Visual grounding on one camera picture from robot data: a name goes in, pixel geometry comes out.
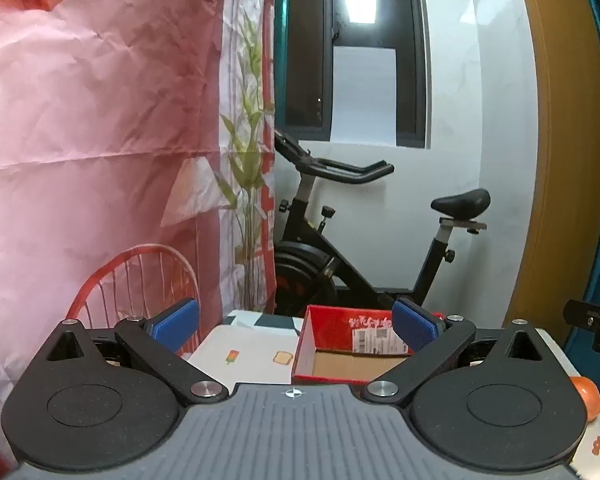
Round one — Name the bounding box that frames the white paper sheet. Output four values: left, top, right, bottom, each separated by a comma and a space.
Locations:
331, 46, 397, 147

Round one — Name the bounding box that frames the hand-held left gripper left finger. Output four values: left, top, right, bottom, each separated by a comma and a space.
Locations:
27, 297, 229, 407

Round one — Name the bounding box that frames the black exercise bike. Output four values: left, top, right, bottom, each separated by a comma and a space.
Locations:
274, 130, 492, 318

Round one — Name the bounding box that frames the red strawberry print cardboard box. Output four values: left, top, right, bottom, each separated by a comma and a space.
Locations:
291, 304, 448, 386

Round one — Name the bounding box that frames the pink printed wall backdrop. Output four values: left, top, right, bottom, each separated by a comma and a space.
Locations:
0, 0, 278, 480

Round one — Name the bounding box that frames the wooden door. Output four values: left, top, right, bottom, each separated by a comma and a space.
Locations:
505, 0, 600, 341

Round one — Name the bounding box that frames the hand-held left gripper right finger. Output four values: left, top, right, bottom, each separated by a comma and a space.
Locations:
362, 297, 571, 407

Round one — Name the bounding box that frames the dark framed window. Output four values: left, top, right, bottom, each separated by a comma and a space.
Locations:
275, 0, 428, 150

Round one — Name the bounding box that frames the cartoon print tablecloth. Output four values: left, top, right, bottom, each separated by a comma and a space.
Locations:
185, 310, 600, 480

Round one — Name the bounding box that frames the orange plastic bowl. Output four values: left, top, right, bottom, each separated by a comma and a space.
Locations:
569, 375, 600, 421

